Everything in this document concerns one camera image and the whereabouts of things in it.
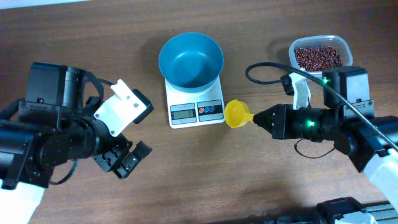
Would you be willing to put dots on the white digital kitchen scale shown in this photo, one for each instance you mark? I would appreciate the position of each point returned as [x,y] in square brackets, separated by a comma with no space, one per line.
[186,110]

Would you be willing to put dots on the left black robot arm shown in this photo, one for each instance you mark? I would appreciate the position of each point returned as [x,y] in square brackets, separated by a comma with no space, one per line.
[64,117]

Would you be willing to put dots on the yellow plastic measuring scoop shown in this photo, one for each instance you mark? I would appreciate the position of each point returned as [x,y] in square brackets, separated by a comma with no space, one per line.
[237,114]

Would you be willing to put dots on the red beans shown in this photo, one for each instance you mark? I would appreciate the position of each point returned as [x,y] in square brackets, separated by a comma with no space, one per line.
[318,58]

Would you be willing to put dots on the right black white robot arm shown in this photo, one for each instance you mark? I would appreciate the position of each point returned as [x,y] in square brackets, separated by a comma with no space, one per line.
[348,120]

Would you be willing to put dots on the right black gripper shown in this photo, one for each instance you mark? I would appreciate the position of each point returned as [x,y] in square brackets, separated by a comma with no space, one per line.
[278,121]

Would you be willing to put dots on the teal plastic bowl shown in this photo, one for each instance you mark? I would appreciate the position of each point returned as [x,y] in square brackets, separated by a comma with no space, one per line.
[191,61]

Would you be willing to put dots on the clear plastic food container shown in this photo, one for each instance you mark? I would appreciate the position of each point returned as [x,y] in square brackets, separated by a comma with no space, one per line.
[321,41]

